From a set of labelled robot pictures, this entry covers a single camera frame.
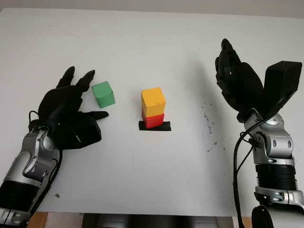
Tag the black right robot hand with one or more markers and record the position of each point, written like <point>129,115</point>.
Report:
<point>244,85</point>

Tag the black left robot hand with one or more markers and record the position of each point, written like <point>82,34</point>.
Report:
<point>59,102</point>

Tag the green cube block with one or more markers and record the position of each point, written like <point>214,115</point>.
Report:
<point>104,95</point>

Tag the yellow cube block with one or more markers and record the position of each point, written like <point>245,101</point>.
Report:
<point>153,102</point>

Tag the red cube block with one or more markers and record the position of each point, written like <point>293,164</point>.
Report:
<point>154,121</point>

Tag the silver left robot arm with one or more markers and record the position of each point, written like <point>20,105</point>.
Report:
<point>31,156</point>

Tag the black tape strip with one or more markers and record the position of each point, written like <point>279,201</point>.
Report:
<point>167,127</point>

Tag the dark robot torso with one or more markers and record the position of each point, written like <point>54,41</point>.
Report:
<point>152,223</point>

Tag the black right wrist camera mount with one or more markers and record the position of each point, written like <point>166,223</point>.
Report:
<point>282,80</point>

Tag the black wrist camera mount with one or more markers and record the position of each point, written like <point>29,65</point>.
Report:
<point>282,80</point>
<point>80,137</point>

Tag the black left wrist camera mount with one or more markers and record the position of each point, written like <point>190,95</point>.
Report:
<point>80,137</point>

